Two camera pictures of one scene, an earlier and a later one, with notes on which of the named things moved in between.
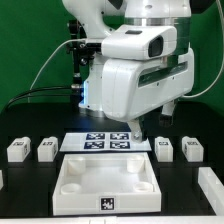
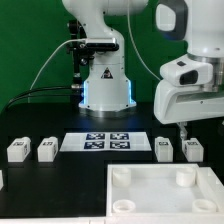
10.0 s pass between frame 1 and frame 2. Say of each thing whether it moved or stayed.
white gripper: moved
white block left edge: stayed
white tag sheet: stayed
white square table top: moved
